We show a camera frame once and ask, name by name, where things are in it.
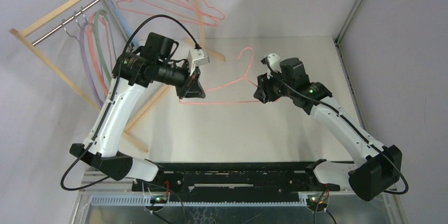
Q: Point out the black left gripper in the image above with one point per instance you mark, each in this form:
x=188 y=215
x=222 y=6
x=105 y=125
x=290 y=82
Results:
x=192 y=88

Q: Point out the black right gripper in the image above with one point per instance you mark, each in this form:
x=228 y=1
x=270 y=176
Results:
x=262 y=90

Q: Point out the pink notched hanger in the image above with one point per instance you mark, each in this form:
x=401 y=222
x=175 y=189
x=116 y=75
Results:
x=244 y=77

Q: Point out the blue plastic hanger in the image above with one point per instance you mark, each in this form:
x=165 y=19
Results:
x=121 y=21

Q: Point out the green plastic hanger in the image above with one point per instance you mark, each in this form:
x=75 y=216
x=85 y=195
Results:
x=102 y=64

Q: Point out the purple plastic hanger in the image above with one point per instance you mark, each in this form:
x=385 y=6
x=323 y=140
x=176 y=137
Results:
x=81 y=40

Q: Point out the pink curved plastic hanger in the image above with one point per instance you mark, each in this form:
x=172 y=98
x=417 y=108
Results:
x=101 y=87

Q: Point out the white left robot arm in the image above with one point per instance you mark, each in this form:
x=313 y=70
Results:
x=132 y=74

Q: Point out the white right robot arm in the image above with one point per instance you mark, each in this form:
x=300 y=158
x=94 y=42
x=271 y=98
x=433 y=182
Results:
x=375 y=167

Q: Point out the metal rack hanging rod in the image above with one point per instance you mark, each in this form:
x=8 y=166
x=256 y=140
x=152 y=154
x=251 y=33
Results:
x=55 y=13

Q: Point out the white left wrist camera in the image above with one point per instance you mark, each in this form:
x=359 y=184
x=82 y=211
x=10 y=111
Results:
x=197 y=58

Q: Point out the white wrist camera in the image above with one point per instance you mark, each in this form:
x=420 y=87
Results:
x=273 y=61
x=197 y=58

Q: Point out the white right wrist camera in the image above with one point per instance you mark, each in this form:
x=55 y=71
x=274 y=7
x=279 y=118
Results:
x=273 y=61

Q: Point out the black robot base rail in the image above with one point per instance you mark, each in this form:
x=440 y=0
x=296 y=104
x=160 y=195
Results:
x=237 y=183

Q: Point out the right aluminium frame post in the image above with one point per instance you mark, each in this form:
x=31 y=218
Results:
x=356 y=6

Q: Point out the aluminium frame post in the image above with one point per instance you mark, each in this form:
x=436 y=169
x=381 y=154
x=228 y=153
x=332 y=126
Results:
x=113 y=19
x=356 y=6

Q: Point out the left aluminium frame post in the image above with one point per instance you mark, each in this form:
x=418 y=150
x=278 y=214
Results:
x=113 y=19

